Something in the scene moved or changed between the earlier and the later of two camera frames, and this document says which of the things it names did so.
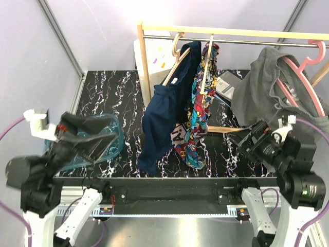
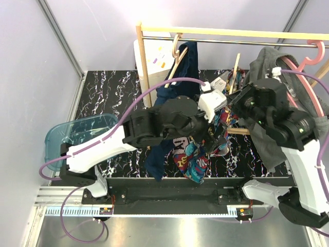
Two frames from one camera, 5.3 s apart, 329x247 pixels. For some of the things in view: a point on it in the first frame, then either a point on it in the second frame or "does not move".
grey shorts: x=275 y=84 does not move
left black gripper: x=68 y=130 to x=211 y=142
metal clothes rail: x=167 y=37 does not move
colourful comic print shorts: x=187 y=137 to x=190 y=158
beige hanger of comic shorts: x=212 y=38 to x=234 y=73
